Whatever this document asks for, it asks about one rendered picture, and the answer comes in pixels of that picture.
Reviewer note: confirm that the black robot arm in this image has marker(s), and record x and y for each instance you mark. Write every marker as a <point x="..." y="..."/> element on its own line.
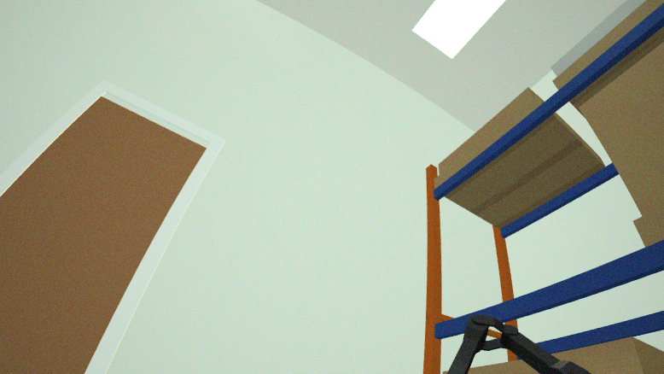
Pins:
<point x="474" y="340"/>

